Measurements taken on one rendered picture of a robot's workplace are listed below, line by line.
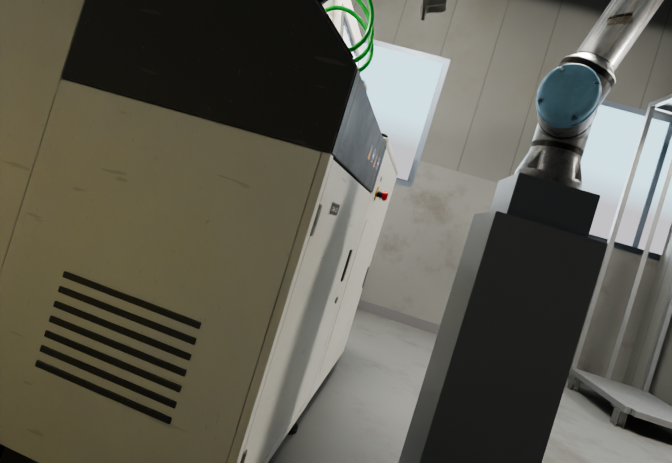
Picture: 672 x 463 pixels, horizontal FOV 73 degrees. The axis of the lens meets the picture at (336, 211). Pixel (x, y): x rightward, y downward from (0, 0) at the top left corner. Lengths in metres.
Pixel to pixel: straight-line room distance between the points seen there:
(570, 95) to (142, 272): 0.90
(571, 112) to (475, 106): 2.91
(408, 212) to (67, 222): 3.00
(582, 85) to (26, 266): 1.15
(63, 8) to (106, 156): 0.32
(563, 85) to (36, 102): 1.06
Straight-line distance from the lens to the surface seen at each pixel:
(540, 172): 1.13
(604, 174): 4.10
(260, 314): 0.83
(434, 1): 1.25
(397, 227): 3.71
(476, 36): 4.10
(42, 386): 1.09
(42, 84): 1.12
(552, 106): 1.04
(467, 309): 1.04
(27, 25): 1.18
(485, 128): 3.89
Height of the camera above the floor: 0.69
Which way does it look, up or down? level
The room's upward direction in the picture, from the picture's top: 17 degrees clockwise
